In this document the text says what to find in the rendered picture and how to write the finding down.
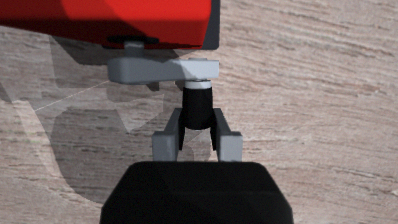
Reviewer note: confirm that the red pencil sharpener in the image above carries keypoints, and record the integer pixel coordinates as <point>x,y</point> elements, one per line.
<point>135,25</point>

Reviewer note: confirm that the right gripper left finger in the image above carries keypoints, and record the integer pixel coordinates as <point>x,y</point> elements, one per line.
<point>166,144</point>

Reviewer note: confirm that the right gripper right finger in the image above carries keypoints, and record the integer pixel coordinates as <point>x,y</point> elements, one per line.
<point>227,144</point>

